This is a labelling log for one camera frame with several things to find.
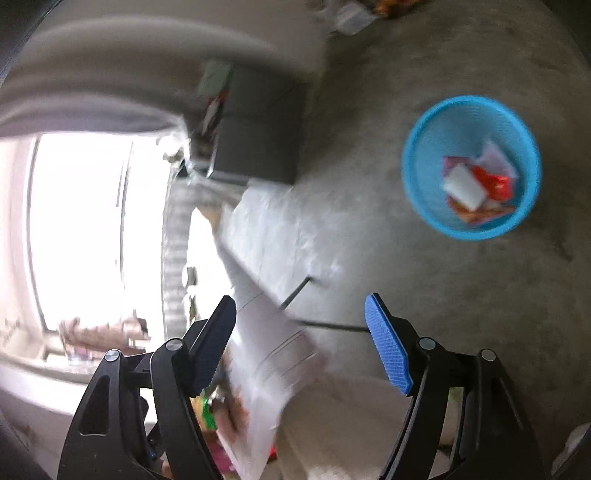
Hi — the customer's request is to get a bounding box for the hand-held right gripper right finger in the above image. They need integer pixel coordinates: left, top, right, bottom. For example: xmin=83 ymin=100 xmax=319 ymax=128
xmin=365 ymin=292 xmax=548 ymax=480

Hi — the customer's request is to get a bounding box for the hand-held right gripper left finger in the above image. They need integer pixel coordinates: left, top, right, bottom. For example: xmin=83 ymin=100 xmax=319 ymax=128
xmin=58 ymin=295 xmax=238 ymax=480

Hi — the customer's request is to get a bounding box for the yellow green chip bag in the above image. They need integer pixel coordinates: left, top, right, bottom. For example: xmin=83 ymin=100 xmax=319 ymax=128
xmin=193 ymin=390 xmax=223 ymax=433

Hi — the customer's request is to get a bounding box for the pink tissue pack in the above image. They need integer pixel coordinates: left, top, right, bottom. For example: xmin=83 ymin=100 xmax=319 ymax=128
xmin=208 ymin=438 xmax=237 ymax=476

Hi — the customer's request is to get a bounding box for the orange red wrapper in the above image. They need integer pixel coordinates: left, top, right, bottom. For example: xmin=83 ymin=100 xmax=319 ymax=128
xmin=445 ymin=198 xmax=516 ymax=227

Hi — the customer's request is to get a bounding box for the white packet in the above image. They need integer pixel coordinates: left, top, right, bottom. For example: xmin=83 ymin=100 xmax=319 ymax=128
xmin=441 ymin=164 xmax=488 ymax=211

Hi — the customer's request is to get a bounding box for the blue mesh waste bin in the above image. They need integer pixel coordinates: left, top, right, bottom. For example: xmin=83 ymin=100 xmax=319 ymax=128
xmin=401 ymin=95 xmax=542 ymax=241

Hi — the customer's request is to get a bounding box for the pink white wrapper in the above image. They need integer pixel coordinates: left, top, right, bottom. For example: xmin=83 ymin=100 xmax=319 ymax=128
xmin=475 ymin=141 xmax=509 ymax=176

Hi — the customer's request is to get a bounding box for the metal window railing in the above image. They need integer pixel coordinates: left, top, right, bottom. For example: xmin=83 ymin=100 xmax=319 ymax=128
xmin=161 ymin=185 xmax=195 ymax=343

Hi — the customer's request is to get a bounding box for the pink hanging jacket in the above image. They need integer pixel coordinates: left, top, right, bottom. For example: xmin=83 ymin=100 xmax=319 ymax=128
xmin=58 ymin=313 xmax=151 ymax=366

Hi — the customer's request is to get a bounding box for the grey cabinet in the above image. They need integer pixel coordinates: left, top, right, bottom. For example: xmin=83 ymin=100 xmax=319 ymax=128
xmin=216 ymin=69 xmax=308 ymax=184

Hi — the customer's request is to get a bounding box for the pale green power strip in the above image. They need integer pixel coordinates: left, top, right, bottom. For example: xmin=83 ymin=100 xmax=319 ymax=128
xmin=198 ymin=61 xmax=232 ymax=96

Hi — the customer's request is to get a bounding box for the white plastic bags pile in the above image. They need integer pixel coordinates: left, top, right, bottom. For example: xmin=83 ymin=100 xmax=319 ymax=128
xmin=331 ymin=4 xmax=376 ymax=36

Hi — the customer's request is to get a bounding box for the dark orange print box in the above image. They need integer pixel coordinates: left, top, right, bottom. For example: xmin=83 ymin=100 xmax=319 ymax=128
xmin=373 ymin=0 xmax=422 ymax=20

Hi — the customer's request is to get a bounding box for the black cable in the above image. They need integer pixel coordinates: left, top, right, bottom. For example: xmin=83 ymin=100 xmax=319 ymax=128
xmin=276 ymin=274 xmax=371 ymax=334

